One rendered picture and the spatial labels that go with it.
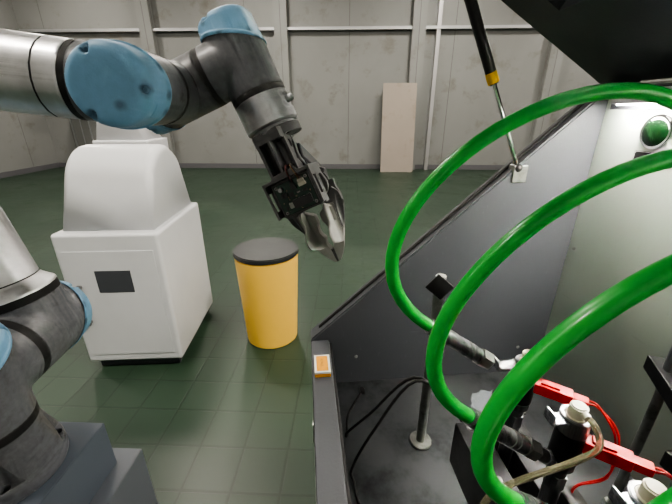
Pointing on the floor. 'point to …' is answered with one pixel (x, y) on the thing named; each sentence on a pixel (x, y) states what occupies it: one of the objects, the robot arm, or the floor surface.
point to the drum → (268, 290)
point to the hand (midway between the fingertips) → (336, 252)
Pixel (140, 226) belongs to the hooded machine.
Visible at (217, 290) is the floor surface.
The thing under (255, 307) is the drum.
